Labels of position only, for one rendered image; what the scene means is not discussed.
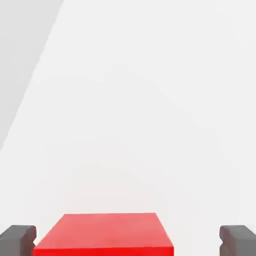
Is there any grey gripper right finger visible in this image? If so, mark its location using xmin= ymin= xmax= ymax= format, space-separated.
xmin=219 ymin=224 xmax=256 ymax=256

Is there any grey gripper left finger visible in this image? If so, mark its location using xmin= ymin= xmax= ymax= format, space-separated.
xmin=0 ymin=224 xmax=37 ymax=256

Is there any small red cube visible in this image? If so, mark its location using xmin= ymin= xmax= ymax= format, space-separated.
xmin=32 ymin=212 xmax=175 ymax=256

